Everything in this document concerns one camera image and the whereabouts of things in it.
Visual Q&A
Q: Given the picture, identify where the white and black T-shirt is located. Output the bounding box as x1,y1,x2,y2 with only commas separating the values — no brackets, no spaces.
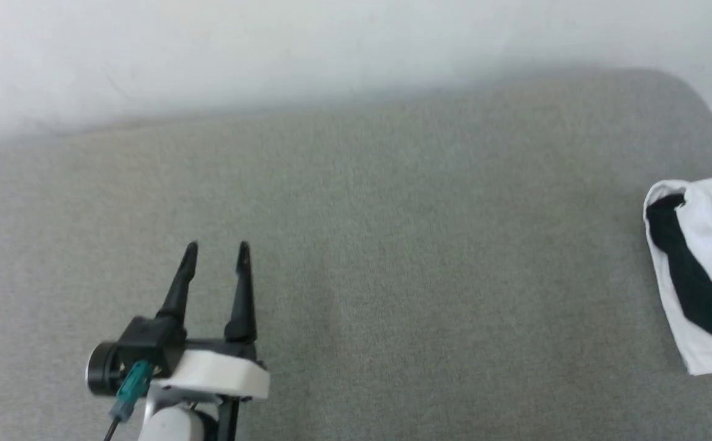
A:
643,171,712,375

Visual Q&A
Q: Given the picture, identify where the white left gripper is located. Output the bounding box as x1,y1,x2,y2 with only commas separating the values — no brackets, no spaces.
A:
148,241,271,441

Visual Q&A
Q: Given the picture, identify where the black left cable teal plug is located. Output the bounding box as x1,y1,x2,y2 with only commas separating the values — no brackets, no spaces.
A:
103,360,152,441

